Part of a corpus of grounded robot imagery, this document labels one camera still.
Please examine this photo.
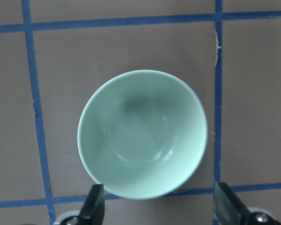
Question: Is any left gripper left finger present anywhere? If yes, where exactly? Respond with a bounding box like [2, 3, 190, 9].
[78, 184, 105, 225]

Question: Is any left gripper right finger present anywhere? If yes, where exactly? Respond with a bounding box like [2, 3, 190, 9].
[214, 182, 254, 225]

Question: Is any green bowl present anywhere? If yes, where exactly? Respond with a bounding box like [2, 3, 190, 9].
[77, 69, 208, 200]

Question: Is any blue bowl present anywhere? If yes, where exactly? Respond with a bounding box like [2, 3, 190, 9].
[172, 82, 208, 193]

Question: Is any brown paper table cover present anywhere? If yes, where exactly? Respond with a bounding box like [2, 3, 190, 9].
[0, 0, 281, 225]

